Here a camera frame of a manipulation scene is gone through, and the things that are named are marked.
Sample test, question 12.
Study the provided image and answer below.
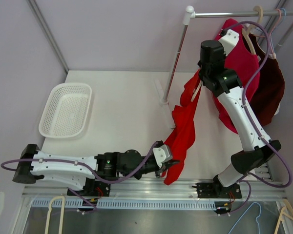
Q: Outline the beige wooden hanger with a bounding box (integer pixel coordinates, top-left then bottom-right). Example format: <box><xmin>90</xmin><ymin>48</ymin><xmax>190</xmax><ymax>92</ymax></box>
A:
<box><xmin>190</xmin><ymin>69</ymin><xmax>203</xmax><ymax>103</ymax></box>
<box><xmin>243</xmin><ymin>5</ymin><xmax>264</xmax><ymax>56</ymax></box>

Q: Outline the beige hanger floor right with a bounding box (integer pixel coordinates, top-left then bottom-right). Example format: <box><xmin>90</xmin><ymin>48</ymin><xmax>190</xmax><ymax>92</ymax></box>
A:
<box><xmin>274</xmin><ymin>199</ymin><xmax>293</xmax><ymax>234</ymax></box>

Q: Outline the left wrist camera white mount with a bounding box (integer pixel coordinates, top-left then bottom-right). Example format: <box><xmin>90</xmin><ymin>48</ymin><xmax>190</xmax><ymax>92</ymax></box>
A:
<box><xmin>152</xmin><ymin>144</ymin><xmax>173</xmax><ymax>168</ymax></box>

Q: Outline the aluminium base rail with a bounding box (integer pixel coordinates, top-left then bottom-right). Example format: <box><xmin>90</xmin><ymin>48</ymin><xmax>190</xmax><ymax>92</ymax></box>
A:
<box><xmin>21</xmin><ymin>160</ymin><xmax>288</xmax><ymax>203</ymax></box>

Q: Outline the metal clothes rack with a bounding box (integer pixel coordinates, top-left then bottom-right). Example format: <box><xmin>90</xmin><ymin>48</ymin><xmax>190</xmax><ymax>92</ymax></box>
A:
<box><xmin>155</xmin><ymin>6</ymin><xmax>293</xmax><ymax>129</ymax></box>

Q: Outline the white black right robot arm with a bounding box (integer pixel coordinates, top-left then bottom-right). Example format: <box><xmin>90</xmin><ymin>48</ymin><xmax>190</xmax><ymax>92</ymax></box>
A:
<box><xmin>198</xmin><ymin>40</ymin><xmax>281</xmax><ymax>197</ymax></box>

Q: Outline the white slotted cable duct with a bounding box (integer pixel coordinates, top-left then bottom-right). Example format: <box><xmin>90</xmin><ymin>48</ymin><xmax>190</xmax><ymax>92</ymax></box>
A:
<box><xmin>31</xmin><ymin>198</ymin><xmax>216</xmax><ymax>211</ymax></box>

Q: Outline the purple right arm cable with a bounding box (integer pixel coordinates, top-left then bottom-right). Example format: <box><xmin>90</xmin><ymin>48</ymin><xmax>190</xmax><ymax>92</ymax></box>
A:
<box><xmin>222</xmin><ymin>21</ymin><xmax>293</xmax><ymax>190</ymax></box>

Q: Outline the red t shirt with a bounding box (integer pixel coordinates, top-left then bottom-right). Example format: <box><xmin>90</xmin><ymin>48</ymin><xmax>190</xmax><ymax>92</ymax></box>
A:
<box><xmin>163</xmin><ymin>79</ymin><xmax>200</xmax><ymax>185</ymax></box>

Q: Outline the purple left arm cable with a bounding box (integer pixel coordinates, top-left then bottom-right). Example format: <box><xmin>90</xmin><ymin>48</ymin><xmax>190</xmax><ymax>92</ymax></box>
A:
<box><xmin>0</xmin><ymin>140</ymin><xmax>163</xmax><ymax>184</ymax></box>

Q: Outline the white t shirt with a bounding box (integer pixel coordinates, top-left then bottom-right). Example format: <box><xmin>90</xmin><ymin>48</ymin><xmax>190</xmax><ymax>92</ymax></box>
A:
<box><xmin>270</xmin><ymin>52</ymin><xmax>285</xmax><ymax>116</ymax></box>

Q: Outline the blue wire hanger floor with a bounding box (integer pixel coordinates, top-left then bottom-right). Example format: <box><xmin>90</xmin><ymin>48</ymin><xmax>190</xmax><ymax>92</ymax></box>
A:
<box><xmin>228</xmin><ymin>201</ymin><xmax>262</xmax><ymax>234</ymax></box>

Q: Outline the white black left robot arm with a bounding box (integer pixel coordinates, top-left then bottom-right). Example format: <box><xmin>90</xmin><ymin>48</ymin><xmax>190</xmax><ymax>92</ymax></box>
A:
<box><xmin>12</xmin><ymin>142</ymin><xmax>179</xmax><ymax>195</ymax></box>

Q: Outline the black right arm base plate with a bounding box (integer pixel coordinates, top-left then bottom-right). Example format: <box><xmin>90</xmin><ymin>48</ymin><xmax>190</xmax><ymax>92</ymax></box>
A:
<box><xmin>192</xmin><ymin>182</ymin><xmax>242</xmax><ymax>199</ymax></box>

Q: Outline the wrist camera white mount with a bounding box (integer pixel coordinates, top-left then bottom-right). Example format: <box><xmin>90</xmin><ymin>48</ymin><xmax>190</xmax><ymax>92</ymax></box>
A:
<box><xmin>218</xmin><ymin>29</ymin><xmax>239</xmax><ymax>56</ymax></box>
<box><xmin>152</xmin><ymin>144</ymin><xmax>173</xmax><ymax>168</ymax></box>

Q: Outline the beige hanger floor left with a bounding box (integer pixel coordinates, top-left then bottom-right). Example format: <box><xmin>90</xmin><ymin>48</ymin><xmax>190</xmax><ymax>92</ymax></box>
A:
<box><xmin>44</xmin><ymin>194</ymin><xmax>67</xmax><ymax>234</ymax></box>

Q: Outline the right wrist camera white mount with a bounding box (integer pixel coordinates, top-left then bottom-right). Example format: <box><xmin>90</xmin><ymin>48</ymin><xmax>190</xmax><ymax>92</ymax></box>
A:
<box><xmin>218</xmin><ymin>29</ymin><xmax>239</xmax><ymax>56</ymax></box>

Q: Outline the blue wire hanger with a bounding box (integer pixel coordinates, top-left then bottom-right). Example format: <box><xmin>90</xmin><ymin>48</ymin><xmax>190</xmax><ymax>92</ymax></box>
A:
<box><xmin>255</xmin><ymin>7</ymin><xmax>287</xmax><ymax>52</ymax></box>

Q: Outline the dark maroon t shirt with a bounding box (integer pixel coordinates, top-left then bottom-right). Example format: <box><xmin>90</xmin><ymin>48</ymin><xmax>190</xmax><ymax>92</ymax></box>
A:
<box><xmin>249</xmin><ymin>33</ymin><xmax>286</xmax><ymax>126</ymax></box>

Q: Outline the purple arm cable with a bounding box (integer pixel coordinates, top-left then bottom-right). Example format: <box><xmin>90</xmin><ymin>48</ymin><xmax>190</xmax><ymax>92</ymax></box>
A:
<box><xmin>0</xmin><ymin>140</ymin><xmax>163</xmax><ymax>184</ymax></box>
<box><xmin>222</xmin><ymin>21</ymin><xmax>293</xmax><ymax>190</ymax></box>

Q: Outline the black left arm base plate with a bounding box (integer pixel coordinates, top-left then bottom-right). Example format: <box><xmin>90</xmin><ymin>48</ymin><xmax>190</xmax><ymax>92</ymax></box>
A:
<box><xmin>75</xmin><ymin>179</ymin><xmax>110</xmax><ymax>197</ymax></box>

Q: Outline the beige hanger floor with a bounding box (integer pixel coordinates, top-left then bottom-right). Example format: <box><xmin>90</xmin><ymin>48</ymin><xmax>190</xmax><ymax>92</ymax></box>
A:
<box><xmin>274</xmin><ymin>199</ymin><xmax>293</xmax><ymax>234</ymax></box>
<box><xmin>44</xmin><ymin>194</ymin><xmax>67</xmax><ymax>234</ymax></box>

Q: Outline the white plastic laundry basket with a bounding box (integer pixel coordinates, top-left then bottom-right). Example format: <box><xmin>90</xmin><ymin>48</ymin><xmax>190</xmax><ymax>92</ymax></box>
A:
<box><xmin>39</xmin><ymin>82</ymin><xmax>92</xmax><ymax>139</ymax></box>

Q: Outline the pink wire hanger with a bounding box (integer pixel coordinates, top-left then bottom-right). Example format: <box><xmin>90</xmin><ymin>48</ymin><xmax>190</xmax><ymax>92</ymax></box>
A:
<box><xmin>268</xmin><ymin>8</ymin><xmax>286</xmax><ymax>59</ymax></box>

